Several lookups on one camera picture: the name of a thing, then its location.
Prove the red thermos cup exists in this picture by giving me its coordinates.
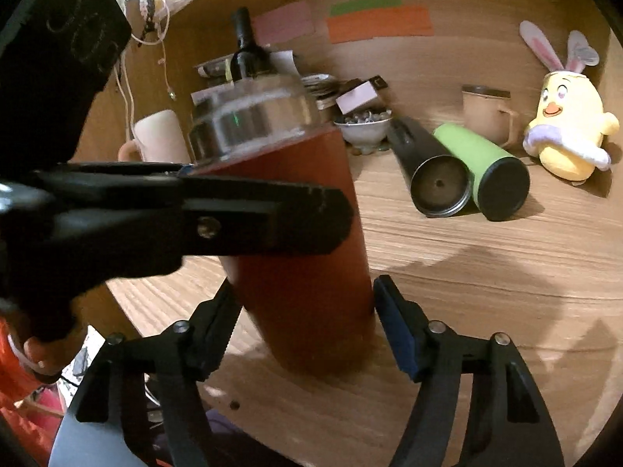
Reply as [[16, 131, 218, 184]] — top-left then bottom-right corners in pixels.
[[189, 75, 375, 375]]

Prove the person's hand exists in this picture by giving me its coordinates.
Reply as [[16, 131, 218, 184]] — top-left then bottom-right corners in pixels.
[[7, 321, 88, 384]]

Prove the dark wine bottle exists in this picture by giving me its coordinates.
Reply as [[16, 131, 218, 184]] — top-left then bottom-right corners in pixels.
[[230, 6, 275, 81]]

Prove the white paper sheet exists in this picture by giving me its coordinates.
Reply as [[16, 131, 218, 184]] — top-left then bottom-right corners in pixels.
[[269, 49, 301, 77]]

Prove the stack of papers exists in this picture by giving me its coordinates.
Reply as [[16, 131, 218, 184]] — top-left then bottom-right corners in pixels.
[[301, 74, 340, 111]]

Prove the white bowl of pebbles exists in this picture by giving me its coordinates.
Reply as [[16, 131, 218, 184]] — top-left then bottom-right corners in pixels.
[[334, 109, 393, 155]]

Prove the small white card box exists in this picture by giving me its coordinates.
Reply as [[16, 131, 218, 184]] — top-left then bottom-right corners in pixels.
[[336, 76, 387, 115]]

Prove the pink paper note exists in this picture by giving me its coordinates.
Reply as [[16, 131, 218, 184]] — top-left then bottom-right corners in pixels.
[[252, 0, 315, 46]]

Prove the black thermos tumbler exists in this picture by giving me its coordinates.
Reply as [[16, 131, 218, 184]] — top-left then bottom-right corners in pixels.
[[387, 116, 472, 217]]

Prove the green thermos tumbler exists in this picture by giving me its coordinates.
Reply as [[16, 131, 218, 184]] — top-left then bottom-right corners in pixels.
[[433, 123, 530, 221]]

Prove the green paper note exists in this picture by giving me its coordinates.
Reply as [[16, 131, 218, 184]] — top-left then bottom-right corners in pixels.
[[329, 0, 402, 17]]

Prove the orange paper note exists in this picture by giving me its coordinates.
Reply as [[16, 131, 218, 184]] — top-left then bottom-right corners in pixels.
[[326, 5, 434, 44]]

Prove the beige enamel mug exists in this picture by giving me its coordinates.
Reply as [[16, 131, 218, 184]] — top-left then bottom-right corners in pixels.
[[461, 84, 519, 149]]

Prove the yellow bunny-eared chick plush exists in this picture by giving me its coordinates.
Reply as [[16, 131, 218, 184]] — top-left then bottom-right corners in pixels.
[[519, 20, 620, 184]]

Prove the cream tall handled mug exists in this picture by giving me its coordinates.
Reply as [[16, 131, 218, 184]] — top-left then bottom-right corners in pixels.
[[117, 110, 191, 165]]

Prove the white hanging cord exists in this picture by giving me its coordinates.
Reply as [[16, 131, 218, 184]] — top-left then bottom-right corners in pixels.
[[112, 0, 178, 144]]

